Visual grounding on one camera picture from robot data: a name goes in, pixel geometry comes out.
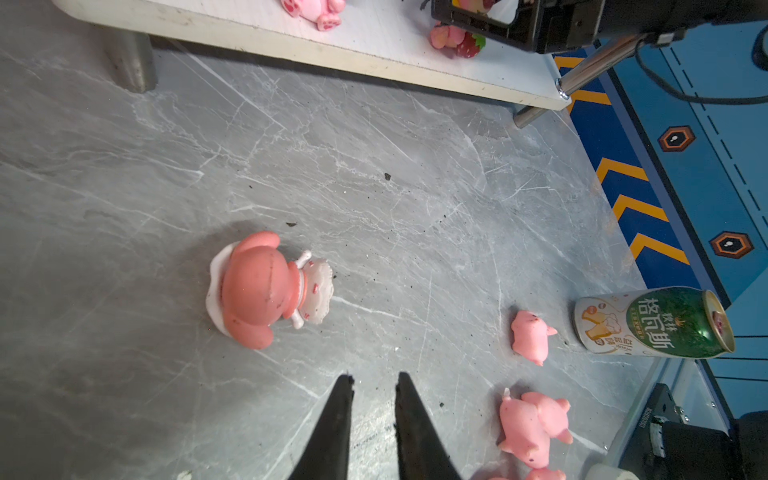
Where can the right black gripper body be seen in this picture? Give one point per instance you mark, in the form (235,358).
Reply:
(533,26)

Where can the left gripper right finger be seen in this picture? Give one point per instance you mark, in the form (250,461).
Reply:
(421,454)

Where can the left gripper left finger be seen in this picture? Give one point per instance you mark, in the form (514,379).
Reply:
(326,455)

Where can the pink yellow figure toy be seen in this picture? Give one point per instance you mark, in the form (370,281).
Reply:
(464,44)

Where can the white two-tier shelf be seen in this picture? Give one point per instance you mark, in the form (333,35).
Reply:
(382,39)

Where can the pink white round character toy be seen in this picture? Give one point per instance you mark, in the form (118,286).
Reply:
(252,286)

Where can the pink bow character toy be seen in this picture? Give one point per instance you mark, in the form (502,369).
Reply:
(325,14)

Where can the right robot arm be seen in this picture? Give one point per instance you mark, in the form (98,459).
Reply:
(622,18)

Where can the pink pig toy left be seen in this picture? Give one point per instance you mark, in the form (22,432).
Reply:
(524,435)

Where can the pink pig toy bottom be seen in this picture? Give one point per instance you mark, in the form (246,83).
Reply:
(545,474)

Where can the pink pig toy middle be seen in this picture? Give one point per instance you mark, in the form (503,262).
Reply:
(552,414)

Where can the small pink pig toy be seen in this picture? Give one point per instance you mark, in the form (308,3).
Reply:
(530,336)

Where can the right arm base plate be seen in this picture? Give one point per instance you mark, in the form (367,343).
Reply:
(663,446)

